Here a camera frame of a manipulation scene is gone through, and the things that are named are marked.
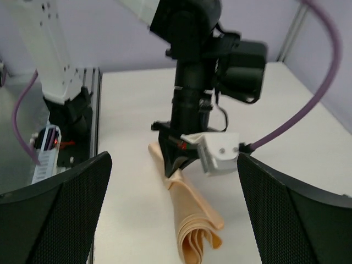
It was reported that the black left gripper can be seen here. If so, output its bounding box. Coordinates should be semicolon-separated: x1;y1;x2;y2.
150;121;228;178

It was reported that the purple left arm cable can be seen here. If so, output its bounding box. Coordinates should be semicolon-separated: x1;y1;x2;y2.
12;0;343;167

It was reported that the aluminium frame rail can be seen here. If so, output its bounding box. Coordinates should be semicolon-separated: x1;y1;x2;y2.
79;68;102;158

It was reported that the left back frame post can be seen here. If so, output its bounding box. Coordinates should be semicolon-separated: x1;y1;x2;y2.
276;3;307;62

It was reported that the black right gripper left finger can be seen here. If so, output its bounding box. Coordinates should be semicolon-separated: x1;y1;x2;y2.
1;151;112;263

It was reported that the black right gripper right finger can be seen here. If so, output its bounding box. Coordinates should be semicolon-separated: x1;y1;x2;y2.
237;153;351;263

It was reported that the left controller board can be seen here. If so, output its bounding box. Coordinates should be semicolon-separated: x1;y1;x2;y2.
31;124;61;185

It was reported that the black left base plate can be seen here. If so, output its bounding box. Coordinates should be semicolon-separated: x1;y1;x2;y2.
54;98;92;168

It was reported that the peach satin napkin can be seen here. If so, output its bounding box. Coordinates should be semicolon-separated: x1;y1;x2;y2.
148;142;224;263

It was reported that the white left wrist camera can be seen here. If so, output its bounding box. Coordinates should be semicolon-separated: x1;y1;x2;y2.
181;132;240;176

